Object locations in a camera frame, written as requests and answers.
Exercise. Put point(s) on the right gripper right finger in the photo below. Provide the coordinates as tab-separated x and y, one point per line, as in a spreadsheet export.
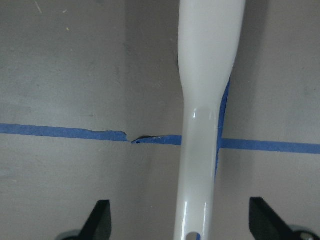
265	224

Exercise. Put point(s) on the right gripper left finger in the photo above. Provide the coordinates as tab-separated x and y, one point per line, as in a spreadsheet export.
96	227

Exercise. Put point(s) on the cream hand brush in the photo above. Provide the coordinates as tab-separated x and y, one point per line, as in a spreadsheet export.
208	39

